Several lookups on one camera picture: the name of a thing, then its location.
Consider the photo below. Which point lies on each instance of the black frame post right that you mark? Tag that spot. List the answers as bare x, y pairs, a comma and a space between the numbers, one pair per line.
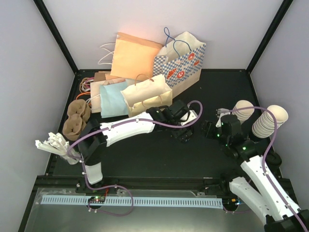
281, 12

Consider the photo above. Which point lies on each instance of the tall white cup stack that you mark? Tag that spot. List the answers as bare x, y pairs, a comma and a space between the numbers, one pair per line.
265, 125

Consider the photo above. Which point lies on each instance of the blue checkered paper bag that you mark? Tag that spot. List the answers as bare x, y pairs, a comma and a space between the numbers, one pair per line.
180, 60

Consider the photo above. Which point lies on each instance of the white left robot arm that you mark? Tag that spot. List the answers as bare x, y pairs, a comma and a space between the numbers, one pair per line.
96, 137

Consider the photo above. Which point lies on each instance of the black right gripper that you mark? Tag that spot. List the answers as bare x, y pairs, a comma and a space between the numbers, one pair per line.
207, 129

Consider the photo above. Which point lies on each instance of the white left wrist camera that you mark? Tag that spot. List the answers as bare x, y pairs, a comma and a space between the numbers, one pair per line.
188, 117

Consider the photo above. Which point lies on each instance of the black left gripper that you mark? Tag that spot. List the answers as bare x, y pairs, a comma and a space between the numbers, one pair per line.
177, 134

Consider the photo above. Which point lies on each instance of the beige kraft paper bag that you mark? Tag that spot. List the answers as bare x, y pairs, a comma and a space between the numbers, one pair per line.
153, 92

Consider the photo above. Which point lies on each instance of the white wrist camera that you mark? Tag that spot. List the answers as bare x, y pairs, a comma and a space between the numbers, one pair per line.
220, 113
188, 117

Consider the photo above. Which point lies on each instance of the black frame post left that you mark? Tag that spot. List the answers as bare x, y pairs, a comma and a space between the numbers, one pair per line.
56, 34

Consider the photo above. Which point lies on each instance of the light blue paper bag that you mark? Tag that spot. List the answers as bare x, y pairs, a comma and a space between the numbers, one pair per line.
112, 101

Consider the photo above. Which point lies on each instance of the light blue cable duct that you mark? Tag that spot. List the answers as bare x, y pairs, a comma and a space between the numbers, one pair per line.
135, 201

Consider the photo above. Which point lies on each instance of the orange paper bag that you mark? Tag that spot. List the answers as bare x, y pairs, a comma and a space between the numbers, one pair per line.
133, 56

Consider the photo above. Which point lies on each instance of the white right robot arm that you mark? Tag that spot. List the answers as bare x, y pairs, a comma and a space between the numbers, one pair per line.
257, 187

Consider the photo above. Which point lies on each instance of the black cup lid stack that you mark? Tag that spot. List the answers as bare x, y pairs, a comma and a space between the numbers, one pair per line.
273, 159

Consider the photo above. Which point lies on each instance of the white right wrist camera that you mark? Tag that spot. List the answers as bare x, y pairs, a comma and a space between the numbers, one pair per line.
220, 113

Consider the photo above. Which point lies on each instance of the black frame post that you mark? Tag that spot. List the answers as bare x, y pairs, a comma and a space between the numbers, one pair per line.
56, 34
281, 12

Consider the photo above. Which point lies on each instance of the flat brown paper bags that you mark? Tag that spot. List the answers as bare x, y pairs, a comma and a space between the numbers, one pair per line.
90, 86

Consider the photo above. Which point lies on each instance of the short white cup stack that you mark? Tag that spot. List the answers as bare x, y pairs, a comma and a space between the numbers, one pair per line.
245, 111

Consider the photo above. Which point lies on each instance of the brown pulp carrier stack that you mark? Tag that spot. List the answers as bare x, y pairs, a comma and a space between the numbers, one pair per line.
78, 115

